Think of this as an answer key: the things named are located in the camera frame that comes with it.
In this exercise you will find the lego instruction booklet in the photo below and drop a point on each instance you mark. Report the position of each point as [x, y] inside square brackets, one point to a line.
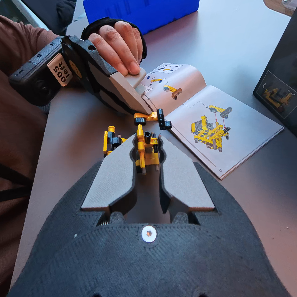
[204, 120]

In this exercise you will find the yellow black lego model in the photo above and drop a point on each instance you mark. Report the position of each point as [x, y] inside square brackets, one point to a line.
[145, 143]

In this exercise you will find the person's left forearm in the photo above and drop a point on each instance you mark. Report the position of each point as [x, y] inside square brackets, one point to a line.
[23, 44]

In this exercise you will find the person's brown clothed torso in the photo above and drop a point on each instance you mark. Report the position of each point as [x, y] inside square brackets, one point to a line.
[16, 139]

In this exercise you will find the person's left hand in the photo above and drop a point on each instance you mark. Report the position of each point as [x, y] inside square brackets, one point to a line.
[116, 44]

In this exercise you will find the dark cloth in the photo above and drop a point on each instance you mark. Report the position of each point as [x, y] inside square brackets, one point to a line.
[53, 14]

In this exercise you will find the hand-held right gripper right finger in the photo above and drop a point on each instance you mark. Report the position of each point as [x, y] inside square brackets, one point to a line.
[184, 181]

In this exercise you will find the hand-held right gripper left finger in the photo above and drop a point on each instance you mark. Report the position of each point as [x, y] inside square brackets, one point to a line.
[111, 178]

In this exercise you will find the black angled lego piece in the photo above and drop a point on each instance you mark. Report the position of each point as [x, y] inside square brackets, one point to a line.
[163, 121]

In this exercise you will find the blue plastic box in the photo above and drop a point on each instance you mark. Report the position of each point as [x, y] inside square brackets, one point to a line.
[143, 14]

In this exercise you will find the brown wooden board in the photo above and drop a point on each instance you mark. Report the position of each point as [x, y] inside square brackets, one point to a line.
[276, 5]

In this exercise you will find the black lego box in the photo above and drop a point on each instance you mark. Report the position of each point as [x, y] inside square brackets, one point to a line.
[280, 76]

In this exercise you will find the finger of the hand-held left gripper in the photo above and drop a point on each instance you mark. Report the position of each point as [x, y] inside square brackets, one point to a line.
[130, 92]
[113, 102]

